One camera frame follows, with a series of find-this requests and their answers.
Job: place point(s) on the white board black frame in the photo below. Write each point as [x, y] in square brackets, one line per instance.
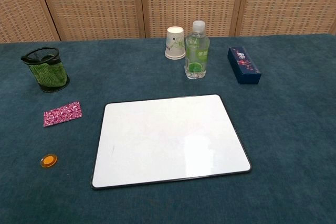
[170, 140]

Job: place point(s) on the pink patterned packet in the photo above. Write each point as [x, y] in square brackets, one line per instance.
[63, 113]

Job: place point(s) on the small orange round object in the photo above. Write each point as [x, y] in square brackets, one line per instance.
[48, 160]

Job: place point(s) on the clear green-label water bottle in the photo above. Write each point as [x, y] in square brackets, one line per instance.
[197, 56]

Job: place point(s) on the black mesh pen holder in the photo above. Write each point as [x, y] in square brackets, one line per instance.
[53, 88]

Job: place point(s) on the white paper cup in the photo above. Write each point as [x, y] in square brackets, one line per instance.
[174, 43]

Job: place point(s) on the dark blue rectangular box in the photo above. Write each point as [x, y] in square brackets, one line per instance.
[244, 64]

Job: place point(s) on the teal felt tablecloth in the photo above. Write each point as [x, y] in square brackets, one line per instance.
[288, 129]

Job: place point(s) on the woven bamboo folding screen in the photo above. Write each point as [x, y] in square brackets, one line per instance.
[105, 3]

